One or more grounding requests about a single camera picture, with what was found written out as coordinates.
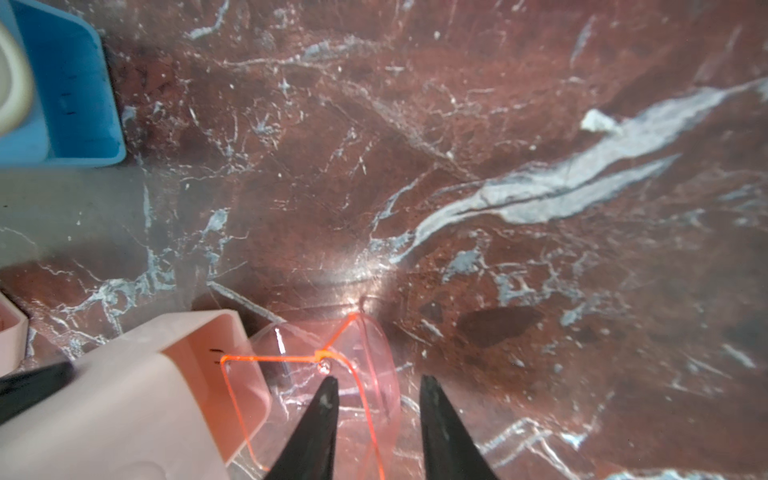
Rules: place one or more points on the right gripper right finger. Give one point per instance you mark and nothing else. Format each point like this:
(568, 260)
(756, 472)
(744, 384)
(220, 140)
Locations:
(448, 449)

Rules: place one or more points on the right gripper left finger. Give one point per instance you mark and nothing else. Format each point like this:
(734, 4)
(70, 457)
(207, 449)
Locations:
(310, 451)

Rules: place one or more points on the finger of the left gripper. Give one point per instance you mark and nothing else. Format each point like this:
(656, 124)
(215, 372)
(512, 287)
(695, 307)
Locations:
(21, 391)

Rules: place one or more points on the blue pencil sharpener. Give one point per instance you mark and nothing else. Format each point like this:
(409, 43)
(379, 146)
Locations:
(57, 103)

